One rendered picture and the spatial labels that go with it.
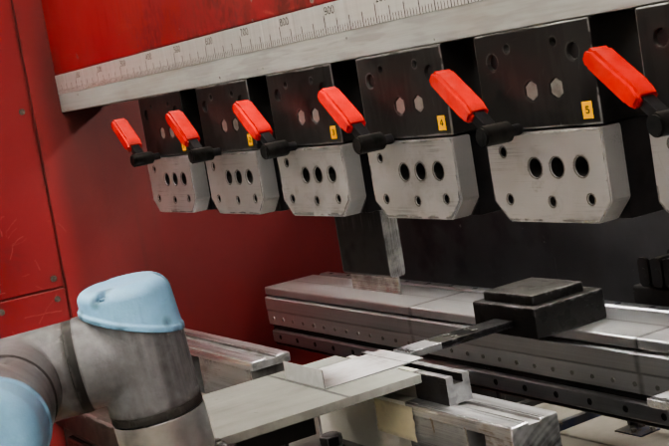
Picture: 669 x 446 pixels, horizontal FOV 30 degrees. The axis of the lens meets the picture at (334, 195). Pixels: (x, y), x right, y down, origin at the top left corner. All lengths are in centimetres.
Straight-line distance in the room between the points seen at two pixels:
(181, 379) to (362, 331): 94
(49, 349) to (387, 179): 43
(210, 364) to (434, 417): 57
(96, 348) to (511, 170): 39
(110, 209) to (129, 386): 120
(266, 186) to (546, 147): 53
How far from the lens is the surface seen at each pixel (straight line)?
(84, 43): 199
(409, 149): 122
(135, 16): 178
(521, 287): 155
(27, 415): 85
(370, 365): 140
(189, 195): 170
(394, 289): 138
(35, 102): 214
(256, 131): 141
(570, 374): 154
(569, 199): 104
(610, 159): 101
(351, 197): 133
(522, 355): 160
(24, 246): 213
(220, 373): 179
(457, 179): 116
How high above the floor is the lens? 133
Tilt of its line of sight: 5 degrees down
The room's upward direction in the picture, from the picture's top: 9 degrees counter-clockwise
